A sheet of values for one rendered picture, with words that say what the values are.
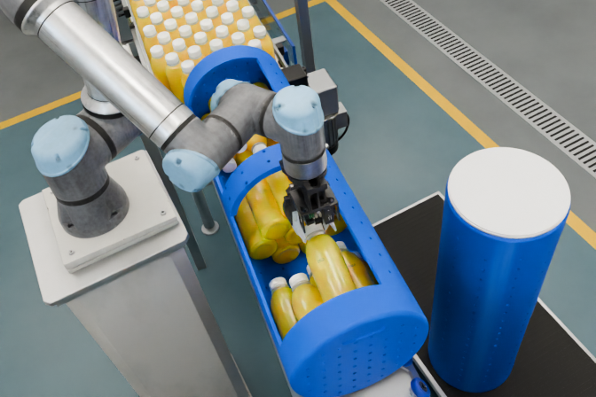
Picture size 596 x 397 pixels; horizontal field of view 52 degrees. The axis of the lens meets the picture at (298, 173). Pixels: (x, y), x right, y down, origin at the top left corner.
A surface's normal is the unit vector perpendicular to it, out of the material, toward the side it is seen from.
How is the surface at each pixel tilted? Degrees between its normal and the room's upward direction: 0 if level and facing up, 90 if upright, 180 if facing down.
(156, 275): 90
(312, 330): 34
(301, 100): 0
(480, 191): 0
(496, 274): 90
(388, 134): 0
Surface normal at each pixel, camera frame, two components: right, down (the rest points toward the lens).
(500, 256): -0.22, 0.77
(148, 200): -0.09, -0.70
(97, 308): 0.46, 0.63
